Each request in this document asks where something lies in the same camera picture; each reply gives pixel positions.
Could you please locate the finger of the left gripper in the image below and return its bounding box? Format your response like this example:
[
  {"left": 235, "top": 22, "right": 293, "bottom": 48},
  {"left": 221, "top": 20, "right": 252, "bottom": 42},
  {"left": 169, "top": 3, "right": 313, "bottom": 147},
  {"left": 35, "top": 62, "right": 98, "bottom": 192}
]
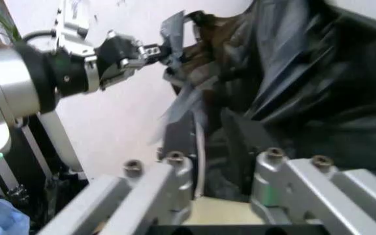
[
  {"left": 138, "top": 42, "right": 178, "bottom": 65},
  {"left": 118, "top": 57, "right": 163, "bottom": 85}
]

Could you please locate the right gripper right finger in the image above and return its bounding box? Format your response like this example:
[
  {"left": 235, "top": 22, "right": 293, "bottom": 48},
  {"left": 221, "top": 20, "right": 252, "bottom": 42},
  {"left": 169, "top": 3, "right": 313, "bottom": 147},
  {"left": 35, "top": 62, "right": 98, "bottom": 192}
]
[{"left": 220, "top": 107, "right": 376, "bottom": 235}]

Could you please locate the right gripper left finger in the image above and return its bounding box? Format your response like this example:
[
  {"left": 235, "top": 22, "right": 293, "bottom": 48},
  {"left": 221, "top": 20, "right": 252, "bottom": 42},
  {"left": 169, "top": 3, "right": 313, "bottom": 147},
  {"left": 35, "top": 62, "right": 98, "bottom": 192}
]
[{"left": 37, "top": 119, "right": 198, "bottom": 235}]

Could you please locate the black plastic garbage bag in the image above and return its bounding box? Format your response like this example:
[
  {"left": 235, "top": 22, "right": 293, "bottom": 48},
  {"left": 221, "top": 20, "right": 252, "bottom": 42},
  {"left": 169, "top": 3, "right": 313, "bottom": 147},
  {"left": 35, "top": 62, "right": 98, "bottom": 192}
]
[{"left": 148, "top": 0, "right": 376, "bottom": 204}]

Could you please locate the blue plastic bag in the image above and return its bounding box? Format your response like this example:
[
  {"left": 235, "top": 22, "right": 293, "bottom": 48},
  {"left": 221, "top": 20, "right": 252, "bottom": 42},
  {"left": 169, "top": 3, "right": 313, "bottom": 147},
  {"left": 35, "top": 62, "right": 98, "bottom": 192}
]
[{"left": 0, "top": 198, "right": 31, "bottom": 235}]

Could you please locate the dark grey trash bin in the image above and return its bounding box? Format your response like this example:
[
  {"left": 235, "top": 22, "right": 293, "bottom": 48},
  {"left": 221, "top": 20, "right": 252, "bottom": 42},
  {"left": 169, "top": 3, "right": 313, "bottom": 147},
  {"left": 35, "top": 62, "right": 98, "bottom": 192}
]
[{"left": 156, "top": 0, "right": 376, "bottom": 204}]

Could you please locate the green potted plant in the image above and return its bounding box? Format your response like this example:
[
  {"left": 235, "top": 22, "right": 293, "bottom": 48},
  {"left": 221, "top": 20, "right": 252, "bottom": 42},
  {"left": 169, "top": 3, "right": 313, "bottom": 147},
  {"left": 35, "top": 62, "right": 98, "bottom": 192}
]
[{"left": 0, "top": 0, "right": 23, "bottom": 47}]

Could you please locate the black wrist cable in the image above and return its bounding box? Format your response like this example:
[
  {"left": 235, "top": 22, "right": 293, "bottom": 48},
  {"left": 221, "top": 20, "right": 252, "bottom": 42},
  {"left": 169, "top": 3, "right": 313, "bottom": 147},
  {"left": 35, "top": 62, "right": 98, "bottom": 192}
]
[{"left": 21, "top": 29, "right": 59, "bottom": 44}]

